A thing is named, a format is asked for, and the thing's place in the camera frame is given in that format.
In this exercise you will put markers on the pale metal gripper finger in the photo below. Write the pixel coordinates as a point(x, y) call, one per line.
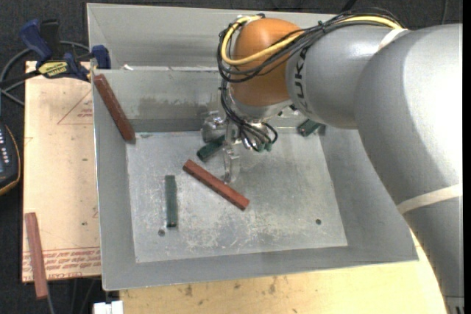
point(226, 167)
point(235, 167)

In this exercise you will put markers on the red-brown flat block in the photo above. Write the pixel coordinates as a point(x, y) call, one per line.
point(217, 185)
point(37, 257)
point(114, 108)

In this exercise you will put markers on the dark green flat block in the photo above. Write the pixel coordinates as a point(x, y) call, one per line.
point(209, 150)
point(171, 202)
point(309, 128)

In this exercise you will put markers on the grey metal bin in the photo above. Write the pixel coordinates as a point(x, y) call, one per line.
point(287, 217)

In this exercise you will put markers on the brown cardboard board, red print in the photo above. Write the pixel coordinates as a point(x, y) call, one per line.
point(59, 165)

